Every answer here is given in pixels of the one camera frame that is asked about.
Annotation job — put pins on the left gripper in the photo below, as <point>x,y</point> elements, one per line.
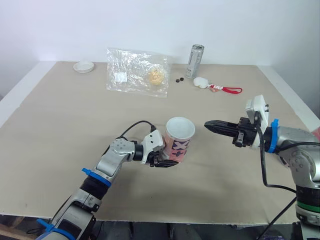
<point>153,158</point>

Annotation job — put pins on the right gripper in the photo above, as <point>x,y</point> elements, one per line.
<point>246,133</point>

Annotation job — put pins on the pink patterned tube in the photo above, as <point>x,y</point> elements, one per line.
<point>180,142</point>

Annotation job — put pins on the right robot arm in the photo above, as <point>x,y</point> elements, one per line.
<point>300,160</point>

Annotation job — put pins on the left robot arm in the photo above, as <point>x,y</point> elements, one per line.
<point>112,160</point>

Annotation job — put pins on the white round lid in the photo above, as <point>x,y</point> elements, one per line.
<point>83,67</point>

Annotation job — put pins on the red object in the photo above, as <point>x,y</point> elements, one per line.
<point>316,133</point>

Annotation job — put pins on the robot body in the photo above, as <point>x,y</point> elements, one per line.
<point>190,231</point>

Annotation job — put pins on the silver drink can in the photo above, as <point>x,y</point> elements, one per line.
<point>195,61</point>

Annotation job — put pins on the small white packet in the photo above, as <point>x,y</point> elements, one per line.
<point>121,77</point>

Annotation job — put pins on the clear plastic bag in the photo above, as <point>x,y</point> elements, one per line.
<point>130,65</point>

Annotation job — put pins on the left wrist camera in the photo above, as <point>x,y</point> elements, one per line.
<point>153,142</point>

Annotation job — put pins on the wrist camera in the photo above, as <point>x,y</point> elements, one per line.
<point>153,142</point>
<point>260,105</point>

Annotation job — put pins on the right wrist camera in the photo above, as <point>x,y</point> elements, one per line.
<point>260,105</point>

